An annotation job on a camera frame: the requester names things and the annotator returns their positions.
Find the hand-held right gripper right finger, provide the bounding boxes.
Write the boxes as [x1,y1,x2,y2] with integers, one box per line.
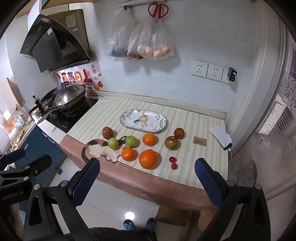
[195,158,271,241]

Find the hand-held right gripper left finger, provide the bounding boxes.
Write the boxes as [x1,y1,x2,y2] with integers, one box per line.
[23,158,100,241]

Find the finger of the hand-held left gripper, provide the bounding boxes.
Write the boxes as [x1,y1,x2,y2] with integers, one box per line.
[0,148,26,165]
[0,154,52,178]

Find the small orange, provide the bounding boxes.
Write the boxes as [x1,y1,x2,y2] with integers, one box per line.
[121,147,135,162]
[142,133,158,146]

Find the red apple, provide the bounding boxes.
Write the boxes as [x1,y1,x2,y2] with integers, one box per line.
[102,127,114,139]

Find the green-brown tomato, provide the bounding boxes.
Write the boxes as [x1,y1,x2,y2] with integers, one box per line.
[165,136,180,151]

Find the large orange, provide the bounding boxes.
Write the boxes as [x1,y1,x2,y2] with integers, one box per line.
[139,149,158,169]

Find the floral oval ceramic plate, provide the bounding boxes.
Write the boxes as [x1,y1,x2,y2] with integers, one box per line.
[120,109,168,134]

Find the blue kitchen cabinet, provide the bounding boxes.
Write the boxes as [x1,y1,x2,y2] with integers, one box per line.
[14,126,68,186]

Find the white power bank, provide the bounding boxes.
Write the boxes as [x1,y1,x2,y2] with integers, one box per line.
[209,125,232,151]

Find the black glass stove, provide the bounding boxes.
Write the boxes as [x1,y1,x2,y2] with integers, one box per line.
[45,96,99,133]

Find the brown cardboard box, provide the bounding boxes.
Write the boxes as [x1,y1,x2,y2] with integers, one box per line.
[154,205,193,241]

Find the dark sauce bottle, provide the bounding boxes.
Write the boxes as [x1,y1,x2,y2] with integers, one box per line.
[32,95,43,114]

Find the wooden cutting board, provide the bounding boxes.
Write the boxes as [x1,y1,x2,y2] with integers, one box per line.
[6,77,23,107]

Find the blue slipper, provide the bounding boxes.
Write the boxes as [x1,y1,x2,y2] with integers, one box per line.
[145,218,157,230]
[123,219,137,231]

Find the striped cat-print tablecloth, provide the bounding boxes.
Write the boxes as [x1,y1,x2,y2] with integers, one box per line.
[60,95,232,232]

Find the person's dark fleece clothing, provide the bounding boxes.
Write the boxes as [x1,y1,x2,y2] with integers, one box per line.
[89,227,158,241]

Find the dark frying pan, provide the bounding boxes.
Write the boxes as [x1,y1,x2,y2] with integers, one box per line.
[28,87,70,114]

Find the steel wok lid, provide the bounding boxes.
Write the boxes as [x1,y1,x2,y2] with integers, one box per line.
[53,85,85,106]

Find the steel wok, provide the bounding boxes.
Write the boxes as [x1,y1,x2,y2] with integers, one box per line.
[37,84,87,124]

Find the patterned glass door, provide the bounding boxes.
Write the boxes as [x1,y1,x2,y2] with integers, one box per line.
[231,23,296,232]

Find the black range hood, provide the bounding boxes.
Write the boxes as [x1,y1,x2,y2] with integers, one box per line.
[20,9,92,73]

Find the pile of brown eggs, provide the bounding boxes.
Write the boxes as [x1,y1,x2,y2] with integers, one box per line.
[136,44,171,59]

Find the clear plastic bag dark contents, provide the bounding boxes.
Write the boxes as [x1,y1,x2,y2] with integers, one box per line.
[103,9,137,58]

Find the clear plastic egg bag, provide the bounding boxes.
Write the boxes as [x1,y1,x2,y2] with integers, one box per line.
[127,20,174,61]

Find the white charging cable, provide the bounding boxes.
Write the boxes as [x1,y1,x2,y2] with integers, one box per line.
[227,81,236,164]

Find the colourful wall stickers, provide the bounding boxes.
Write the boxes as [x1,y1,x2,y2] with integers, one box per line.
[57,68,103,91]

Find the white wall outlet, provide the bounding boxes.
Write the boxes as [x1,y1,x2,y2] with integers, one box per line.
[191,60,208,78]
[206,63,224,81]
[221,67,237,84]

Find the black wall charger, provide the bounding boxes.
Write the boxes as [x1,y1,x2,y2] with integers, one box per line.
[227,67,238,82]

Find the red-handled scissors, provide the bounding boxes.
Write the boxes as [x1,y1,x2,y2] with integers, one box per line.
[147,2,169,23]

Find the white wall hook rail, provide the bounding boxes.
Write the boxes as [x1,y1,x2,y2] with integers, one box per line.
[117,0,168,8]

